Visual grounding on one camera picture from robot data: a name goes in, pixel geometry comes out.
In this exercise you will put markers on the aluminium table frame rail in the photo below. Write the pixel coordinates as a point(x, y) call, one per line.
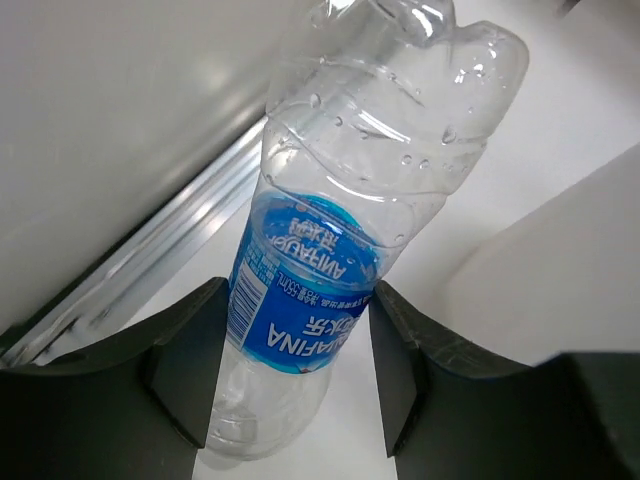
point(107, 300)

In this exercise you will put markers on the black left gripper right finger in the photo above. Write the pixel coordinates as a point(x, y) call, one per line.
point(451, 409)

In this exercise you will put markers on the blue label plastic bottle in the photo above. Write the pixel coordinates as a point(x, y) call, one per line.
point(377, 112)

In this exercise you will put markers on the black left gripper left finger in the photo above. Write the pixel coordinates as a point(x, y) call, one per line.
point(135, 405)

